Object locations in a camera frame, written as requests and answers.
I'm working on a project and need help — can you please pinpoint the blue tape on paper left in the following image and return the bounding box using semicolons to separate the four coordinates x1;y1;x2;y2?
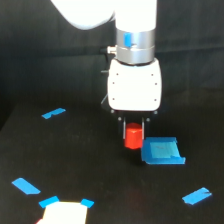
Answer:
39;196;59;208

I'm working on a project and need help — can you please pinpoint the blue tape on paper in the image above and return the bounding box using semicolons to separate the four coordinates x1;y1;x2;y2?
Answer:
39;196;59;208
81;199;94;208

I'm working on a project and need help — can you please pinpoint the white paper sheet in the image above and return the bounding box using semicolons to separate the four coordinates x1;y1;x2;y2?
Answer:
35;202;87;224

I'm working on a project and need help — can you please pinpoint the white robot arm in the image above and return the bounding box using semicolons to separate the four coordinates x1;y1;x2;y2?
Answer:
50;0;162;132

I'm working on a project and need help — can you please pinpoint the blue tape strip near right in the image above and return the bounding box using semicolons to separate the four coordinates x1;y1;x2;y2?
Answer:
182;187;212;205

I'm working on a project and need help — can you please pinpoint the blue tape strip near left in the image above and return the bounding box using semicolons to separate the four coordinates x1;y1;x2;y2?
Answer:
12;178;40;195

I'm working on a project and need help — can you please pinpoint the blue tape on paper right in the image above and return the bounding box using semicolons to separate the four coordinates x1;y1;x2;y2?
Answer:
81;199;94;208

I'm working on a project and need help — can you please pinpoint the red hexagonal block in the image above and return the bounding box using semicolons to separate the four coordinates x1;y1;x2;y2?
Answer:
124;123;143;150

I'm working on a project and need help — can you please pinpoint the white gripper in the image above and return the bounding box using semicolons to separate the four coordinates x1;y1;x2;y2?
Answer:
101;59;162;139

